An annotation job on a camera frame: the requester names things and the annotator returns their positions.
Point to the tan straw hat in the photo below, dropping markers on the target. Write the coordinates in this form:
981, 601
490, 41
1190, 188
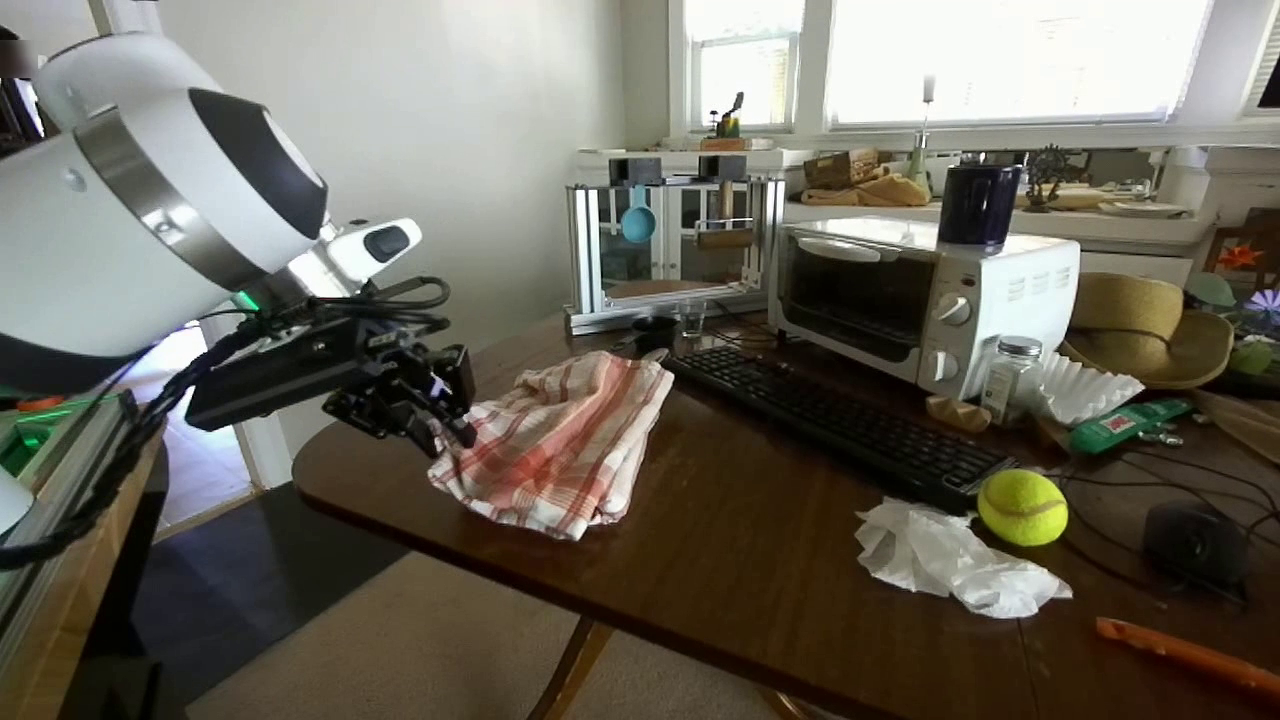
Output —
1132, 325

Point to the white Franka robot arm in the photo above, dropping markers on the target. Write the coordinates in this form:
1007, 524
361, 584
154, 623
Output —
121, 243

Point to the small tan lump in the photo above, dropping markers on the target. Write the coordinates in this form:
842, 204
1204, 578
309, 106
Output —
961, 415

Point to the clear drinking glass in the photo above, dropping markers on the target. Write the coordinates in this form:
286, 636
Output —
694, 325

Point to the black computer mouse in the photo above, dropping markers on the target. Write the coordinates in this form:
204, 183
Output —
1195, 544

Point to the clear glass jar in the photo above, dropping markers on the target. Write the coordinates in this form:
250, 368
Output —
1008, 383

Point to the floral printed cloth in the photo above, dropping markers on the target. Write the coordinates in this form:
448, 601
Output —
1254, 312

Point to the small potted plant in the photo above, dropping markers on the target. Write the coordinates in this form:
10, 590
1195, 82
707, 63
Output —
731, 120

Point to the white toaster oven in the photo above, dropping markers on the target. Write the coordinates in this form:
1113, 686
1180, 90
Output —
1012, 284

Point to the white crumpled plastic bag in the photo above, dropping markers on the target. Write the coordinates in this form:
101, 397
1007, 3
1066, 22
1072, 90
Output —
946, 560

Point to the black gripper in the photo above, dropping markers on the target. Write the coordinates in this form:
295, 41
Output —
403, 383

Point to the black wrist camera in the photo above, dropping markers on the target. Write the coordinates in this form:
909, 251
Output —
265, 374

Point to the black computer keyboard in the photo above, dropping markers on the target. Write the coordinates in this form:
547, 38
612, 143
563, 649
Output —
852, 423

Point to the yellow tennis ball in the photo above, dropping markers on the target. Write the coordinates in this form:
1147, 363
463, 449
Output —
1022, 509

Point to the side table with green device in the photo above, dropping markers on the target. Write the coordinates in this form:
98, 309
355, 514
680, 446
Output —
53, 584

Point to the woven basket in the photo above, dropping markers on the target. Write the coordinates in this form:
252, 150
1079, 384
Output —
866, 183

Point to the white coffee filter stack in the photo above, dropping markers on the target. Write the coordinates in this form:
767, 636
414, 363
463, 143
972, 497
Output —
1094, 391

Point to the black mug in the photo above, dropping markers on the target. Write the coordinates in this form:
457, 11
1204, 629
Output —
981, 204

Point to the red white plaid towel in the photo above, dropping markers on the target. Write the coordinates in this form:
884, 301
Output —
563, 446

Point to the blue plastic cup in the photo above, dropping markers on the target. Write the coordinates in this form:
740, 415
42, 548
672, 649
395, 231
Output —
636, 226

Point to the orange utility knife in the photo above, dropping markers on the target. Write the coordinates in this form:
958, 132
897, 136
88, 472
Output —
1175, 649

